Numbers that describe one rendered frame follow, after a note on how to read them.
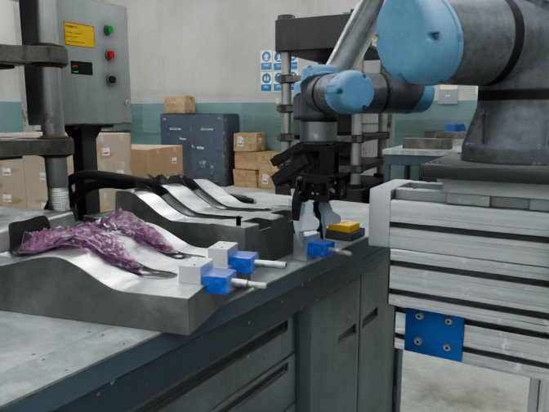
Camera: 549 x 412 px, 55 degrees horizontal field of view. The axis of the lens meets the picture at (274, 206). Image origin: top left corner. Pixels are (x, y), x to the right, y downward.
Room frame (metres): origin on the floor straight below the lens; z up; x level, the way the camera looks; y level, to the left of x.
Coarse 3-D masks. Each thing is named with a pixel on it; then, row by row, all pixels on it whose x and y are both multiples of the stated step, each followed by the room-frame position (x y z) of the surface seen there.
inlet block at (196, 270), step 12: (180, 264) 0.76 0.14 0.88; (192, 264) 0.76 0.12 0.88; (204, 264) 0.76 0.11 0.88; (180, 276) 0.75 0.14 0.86; (192, 276) 0.75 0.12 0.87; (204, 276) 0.75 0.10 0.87; (216, 276) 0.74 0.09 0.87; (228, 276) 0.74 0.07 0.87; (216, 288) 0.74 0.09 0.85; (228, 288) 0.74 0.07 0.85; (264, 288) 0.74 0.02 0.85
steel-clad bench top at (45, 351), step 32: (256, 192) 2.05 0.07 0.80; (288, 256) 1.10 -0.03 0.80; (256, 288) 0.89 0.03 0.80; (0, 320) 0.74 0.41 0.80; (32, 320) 0.74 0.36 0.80; (64, 320) 0.74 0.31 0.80; (0, 352) 0.63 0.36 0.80; (32, 352) 0.63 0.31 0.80; (64, 352) 0.63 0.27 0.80; (96, 352) 0.63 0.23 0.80; (0, 384) 0.55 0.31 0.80; (32, 384) 0.55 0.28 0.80
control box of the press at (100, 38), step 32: (32, 0) 1.68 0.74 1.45; (64, 0) 1.67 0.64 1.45; (32, 32) 1.68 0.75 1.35; (64, 32) 1.67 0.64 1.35; (96, 32) 1.77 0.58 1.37; (96, 64) 1.76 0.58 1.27; (128, 64) 1.87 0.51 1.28; (32, 96) 1.70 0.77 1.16; (64, 96) 1.65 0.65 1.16; (96, 96) 1.75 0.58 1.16; (128, 96) 1.86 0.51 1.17; (96, 128) 1.84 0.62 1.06; (96, 160) 1.80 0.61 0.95; (96, 192) 1.79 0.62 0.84
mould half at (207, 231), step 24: (120, 192) 1.18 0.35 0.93; (144, 192) 1.17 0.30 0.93; (192, 192) 1.26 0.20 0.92; (216, 192) 1.32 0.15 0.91; (96, 216) 1.25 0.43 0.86; (144, 216) 1.14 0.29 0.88; (168, 216) 1.11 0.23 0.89; (264, 216) 1.10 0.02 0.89; (192, 240) 1.06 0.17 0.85; (216, 240) 1.02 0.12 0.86; (240, 240) 0.99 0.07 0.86; (264, 240) 1.03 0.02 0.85; (288, 240) 1.11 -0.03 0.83
